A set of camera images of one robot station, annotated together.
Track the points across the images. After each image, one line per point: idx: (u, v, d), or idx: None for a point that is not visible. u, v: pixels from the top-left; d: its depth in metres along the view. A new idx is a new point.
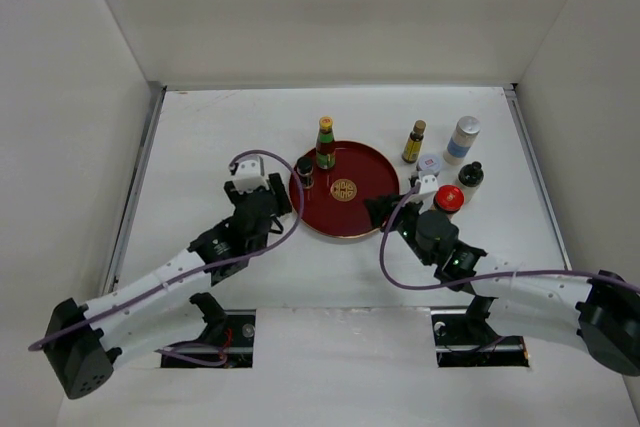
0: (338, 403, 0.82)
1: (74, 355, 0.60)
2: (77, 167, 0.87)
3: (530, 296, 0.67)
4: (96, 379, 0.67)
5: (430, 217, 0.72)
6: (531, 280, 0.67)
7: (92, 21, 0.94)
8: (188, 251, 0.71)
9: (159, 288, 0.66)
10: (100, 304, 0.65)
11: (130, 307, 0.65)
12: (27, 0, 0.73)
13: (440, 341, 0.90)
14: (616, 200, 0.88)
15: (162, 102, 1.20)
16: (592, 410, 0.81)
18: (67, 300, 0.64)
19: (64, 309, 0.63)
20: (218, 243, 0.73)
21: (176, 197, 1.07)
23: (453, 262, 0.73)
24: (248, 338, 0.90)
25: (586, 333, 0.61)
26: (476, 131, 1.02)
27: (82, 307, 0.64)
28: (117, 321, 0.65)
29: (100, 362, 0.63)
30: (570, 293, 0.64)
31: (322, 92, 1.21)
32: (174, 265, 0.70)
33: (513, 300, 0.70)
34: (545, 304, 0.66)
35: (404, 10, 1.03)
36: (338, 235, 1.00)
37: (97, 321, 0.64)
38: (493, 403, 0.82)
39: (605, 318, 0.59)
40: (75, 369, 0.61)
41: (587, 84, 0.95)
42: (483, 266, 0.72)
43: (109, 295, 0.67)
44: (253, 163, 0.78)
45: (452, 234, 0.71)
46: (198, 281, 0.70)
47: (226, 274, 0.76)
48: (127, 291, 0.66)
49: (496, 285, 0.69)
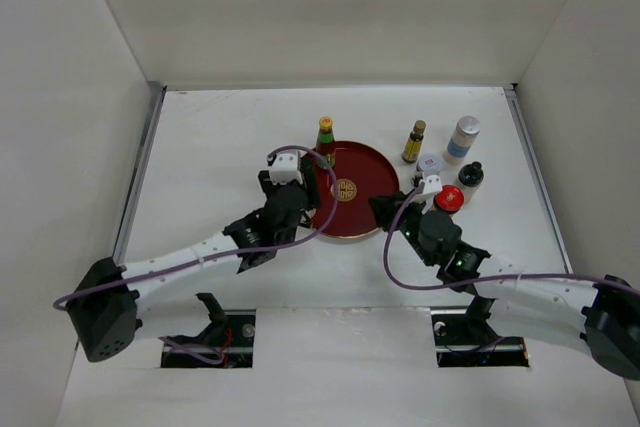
0: (340, 403, 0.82)
1: (111, 309, 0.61)
2: (77, 167, 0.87)
3: (535, 299, 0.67)
4: (116, 345, 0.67)
5: (433, 218, 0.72)
6: (536, 283, 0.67)
7: (91, 20, 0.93)
8: (223, 234, 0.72)
9: (195, 262, 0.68)
10: (137, 267, 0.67)
11: (165, 275, 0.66)
12: None
13: (440, 341, 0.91)
14: (616, 200, 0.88)
15: (162, 101, 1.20)
16: (592, 410, 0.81)
18: (105, 258, 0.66)
19: (102, 267, 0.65)
20: (251, 232, 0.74)
21: (177, 198, 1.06)
23: (456, 263, 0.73)
24: (248, 338, 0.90)
25: (591, 337, 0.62)
26: (476, 131, 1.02)
27: (121, 268, 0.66)
28: (152, 286, 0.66)
29: (127, 325, 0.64)
30: (576, 297, 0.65)
31: (322, 92, 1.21)
32: (209, 244, 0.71)
33: (516, 302, 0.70)
34: (549, 308, 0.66)
35: (405, 10, 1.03)
36: (338, 235, 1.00)
37: (134, 283, 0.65)
38: (493, 403, 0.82)
39: (611, 323, 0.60)
40: (108, 325, 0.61)
41: (588, 84, 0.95)
42: (486, 268, 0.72)
43: (147, 260, 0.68)
44: (291, 157, 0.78)
45: (455, 235, 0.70)
46: (229, 263, 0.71)
47: (253, 263, 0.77)
48: (164, 260, 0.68)
49: (500, 287, 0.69)
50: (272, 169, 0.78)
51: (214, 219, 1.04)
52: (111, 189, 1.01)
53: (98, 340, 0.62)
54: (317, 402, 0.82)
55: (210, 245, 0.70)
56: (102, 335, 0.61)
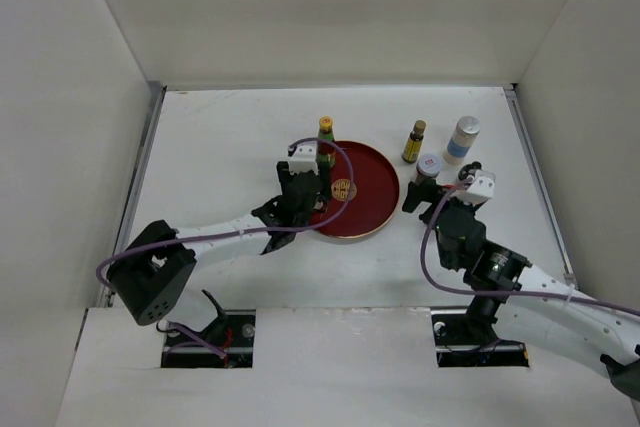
0: (340, 403, 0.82)
1: (171, 264, 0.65)
2: (77, 167, 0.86)
3: (582, 323, 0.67)
4: (162, 309, 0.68)
5: (456, 218, 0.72)
6: (588, 310, 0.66)
7: (91, 19, 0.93)
8: (252, 215, 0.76)
9: (235, 233, 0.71)
10: (187, 232, 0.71)
11: (214, 239, 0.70)
12: None
13: (440, 341, 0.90)
14: (616, 200, 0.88)
15: (162, 101, 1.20)
16: (592, 411, 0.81)
18: (157, 222, 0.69)
19: (156, 228, 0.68)
20: (274, 216, 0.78)
21: (176, 197, 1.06)
23: (491, 267, 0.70)
24: (248, 338, 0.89)
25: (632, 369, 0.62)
26: (477, 131, 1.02)
27: (174, 230, 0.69)
28: (203, 249, 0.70)
29: (176, 288, 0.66)
30: (628, 332, 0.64)
31: (323, 92, 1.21)
32: (242, 221, 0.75)
33: (558, 320, 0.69)
34: (594, 335, 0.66)
35: (405, 11, 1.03)
36: (338, 235, 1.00)
37: (189, 243, 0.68)
38: (493, 403, 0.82)
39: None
40: (167, 278, 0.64)
41: (588, 84, 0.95)
42: (529, 279, 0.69)
43: (193, 228, 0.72)
44: (310, 149, 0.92)
45: (477, 235, 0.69)
46: (259, 241, 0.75)
47: (276, 246, 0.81)
48: (210, 228, 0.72)
49: (545, 304, 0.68)
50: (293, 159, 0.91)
51: (214, 219, 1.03)
52: (111, 189, 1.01)
53: (154, 295, 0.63)
54: (317, 402, 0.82)
55: (244, 221, 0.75)
56: (160, 290, 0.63)
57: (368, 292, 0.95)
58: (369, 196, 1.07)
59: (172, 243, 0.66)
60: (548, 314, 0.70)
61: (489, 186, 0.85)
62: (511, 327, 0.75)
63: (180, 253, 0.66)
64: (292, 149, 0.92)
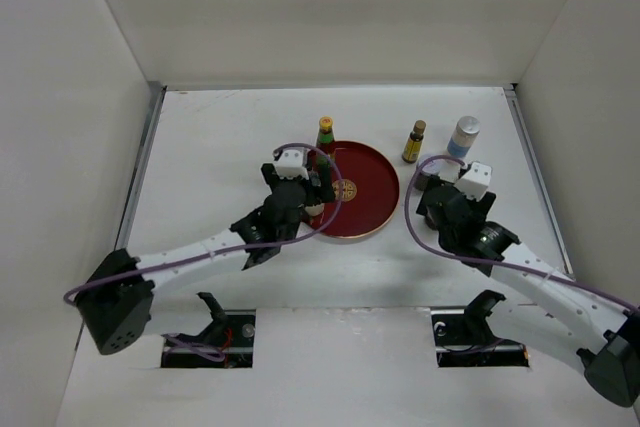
0: (340, 402, 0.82)
1: (127, 295, 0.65)
2: (76, 167, 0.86)
3: (556, 302, 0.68)
4: (127, 336, 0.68)
5: (437, 189, 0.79)
6: (566, 291, 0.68)
7: (91, 19, 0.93)
8: (230, 230, 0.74)
9: (205, 255, 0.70)
10: (152, 259, 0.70)
11: (178, 265, 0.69)
12: (26, 0, 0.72)
13: (440, 341, 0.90)
14: (617, 200, 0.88)
15: (162, 101, 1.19)
16: (591, 411, 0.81)
18: (120, 251, 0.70)
19: (117, 258, 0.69)
20: (256, 229, 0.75)
21: (176, 197, 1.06)
23: (481, 239, 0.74)
24: (248, 338, 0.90)
25: (598, 357, 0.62)
26: (476, 131, 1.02)
27: (135, 259, 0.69)
28: (166, 277, 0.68)
29: (136, 319, 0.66)
30: (601, 317, 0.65)
31: (323, 92, 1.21)
32: (217, 239, 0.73)
33: (535, 299, 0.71)
34: (568, 316, 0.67)
35: (406, 11, 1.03)
36: (338, 235, 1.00)
37: (149, 274, 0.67)
38: (493, 402, 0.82)
39: (628, 352, 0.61)
40: (124, 310, 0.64)
41: (588, 84, 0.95)
42: (513, 254, 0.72)
43: (160, 253, 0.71)
44: (296, 154, 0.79)
45: (451, 201, 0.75)
46: (237, 259, 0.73)
47: (259, 260, 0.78)
48: (178, 252, 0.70)
49: (524, 280, 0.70)
50: (279, 163, 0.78)
51: (214, 219, 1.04)
52: (111, 189, 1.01)
53: (113, 327, 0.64)
54: (317, 401, 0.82)
55: (219, 240, 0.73)
56: (117, 321, 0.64)
57: (368, 292, 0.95)
58: (369, 196, 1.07)
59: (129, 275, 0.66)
60: (526, 292, 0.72)
61: (486, 173, 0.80)
62: (500, 322, 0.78)
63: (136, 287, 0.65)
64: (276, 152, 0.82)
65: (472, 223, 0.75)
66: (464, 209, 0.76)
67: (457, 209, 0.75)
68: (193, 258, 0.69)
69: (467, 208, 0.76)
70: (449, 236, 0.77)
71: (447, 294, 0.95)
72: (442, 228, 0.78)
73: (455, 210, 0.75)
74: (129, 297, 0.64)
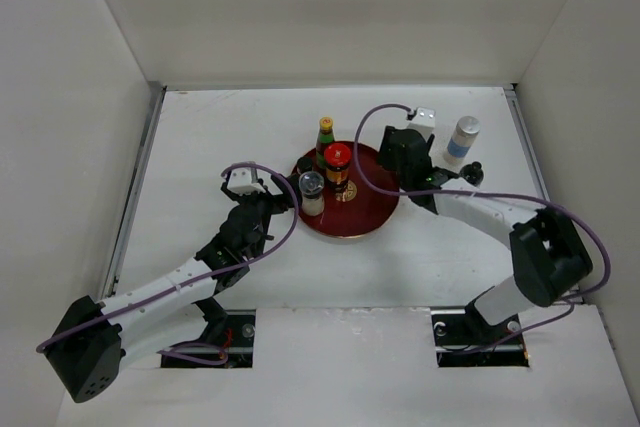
0: (342, 404, 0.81)
1: (94, 345, 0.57)
2: (76, 165, 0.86)
3: (479, 215, 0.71)
4: (102, 380, 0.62)
5: (400, 132, 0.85)
6: (487, 201, 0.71)
7: (92, 20, 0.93)
8: (195, 259, 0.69)
9: (171, 290, 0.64)
10: (116, 302, 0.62)
11: (145, 304, 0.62)
12: None
13: (439, 341, 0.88)
14: (616, 198, 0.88)
15: (162, 102, 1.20)
16: (590, 411, 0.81)
18: (83, 298, 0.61)
19: (80, 305, 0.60)
20: (222, 254, 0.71)
21: (176, 197, 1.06)
23: (427, 180, 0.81)
24: (248, 338, 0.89)
25: (514, 252, 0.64)
26: (476, 131, 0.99)
27: (99, 305, 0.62)
28: (133, 319, 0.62)
29: (109, 363, 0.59)
30: (514, 215, 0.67)
31: (322, 91, 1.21)
32: (182, 272, 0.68)
33: (469, 218, 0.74)
34: (491, 223, 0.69)
35: (405, 11, 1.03)
36: (339, 234, 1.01)
37: (115, 317, 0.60)
38: (491, 402, 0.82)
39: (534, 238, 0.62)
40: (92, 361, 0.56)
41: (589, 83, 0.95)
42: (450, 185, 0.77)
43: (123, 294, 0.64)
44: (244, 173, 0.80)
45: (413, 143, 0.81)
46: (205, 288, 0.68)
47: (228, 284, 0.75)
48: (142, 291, 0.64)
49: (455, 202, 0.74)
50: (230, 185, 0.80)
51: (214, 219, 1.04)
52: (111, 188, 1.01)
53: (83, 379, 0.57)
54: (318, 402, 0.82)
55: (184, 272, 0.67)
56: (88, 372, 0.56)
57: (367, 293, 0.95)
58: (370, 194, 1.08)
59: (94, 321, 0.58)
60: (464, 214, 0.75)
61: (429, 117, 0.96)
62: (490, 309, 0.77)
63: (104, 332, 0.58)
64: (225, 174, 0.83)
65: (427, 167, 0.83)
66: (422, 153, 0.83)
67: (417, 153, 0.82)
68: (158, 295, 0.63)
69: (425, 153, 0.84)
70: (404, 175, 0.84)
71: (448, 294, 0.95)
72: (401, 167, 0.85)
73: (415, 151, 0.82)
74: (96, 346, 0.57)
